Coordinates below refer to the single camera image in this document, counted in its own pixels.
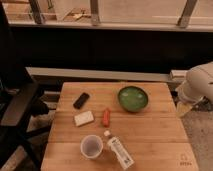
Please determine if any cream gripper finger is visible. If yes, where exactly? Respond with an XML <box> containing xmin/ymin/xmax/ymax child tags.
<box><xmin>177</xmin><ymin>101</ymin><xmax>192</xmax><ymax>117</ymax></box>

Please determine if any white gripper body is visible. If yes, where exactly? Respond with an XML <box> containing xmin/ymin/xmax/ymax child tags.
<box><xmin>175</xmin><ymin>81</ymin><xmax>203</xmax><ymax>105</ymax></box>

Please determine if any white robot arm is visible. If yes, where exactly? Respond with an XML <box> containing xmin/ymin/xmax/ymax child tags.
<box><xmin>176</xmin><ymin>61</ymin><xmax>213</xmax><ymax>117</ymax></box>

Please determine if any small box on ledge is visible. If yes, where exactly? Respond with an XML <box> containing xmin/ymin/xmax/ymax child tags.
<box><xmin>170</xmin><ymin>70</ymin><xmax>187</xmax><ymax>81</ymax></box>

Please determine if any green bowl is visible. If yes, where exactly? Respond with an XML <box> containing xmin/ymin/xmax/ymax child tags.
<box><xmin>117</xmin><ymin>86</ymin><xmax>149</xmax><ymax>113</ymax></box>

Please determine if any white labelled bottle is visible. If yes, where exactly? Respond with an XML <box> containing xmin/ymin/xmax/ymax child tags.
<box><xmin>104</xmin><ymin>130</ymin><xmax>134</xmax><ymax>170</ymax></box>

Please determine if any white sponge block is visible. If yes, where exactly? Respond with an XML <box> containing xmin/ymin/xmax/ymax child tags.
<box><xmin>74</xmin><ymin>111</ymin><xmax>94</xmax><ymax>127</ymax></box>

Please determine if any clear plastic cup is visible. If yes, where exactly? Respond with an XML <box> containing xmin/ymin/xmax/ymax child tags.
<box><xmin>80</xmin><ymin>135</ymin><xmax>103</xmax><ymax>159</ymax></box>

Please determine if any black rectangular block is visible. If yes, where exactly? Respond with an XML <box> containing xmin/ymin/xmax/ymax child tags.
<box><xmin>73</xmin><ymin>93</ymin><xmax>89</xmax><ymax>109</ymax></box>

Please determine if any black office chair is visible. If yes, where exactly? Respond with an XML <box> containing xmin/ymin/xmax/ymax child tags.
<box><xmin>0</xmin><ymin>1</ymin><xmax>50</xmax><ymax>171</ymax></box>

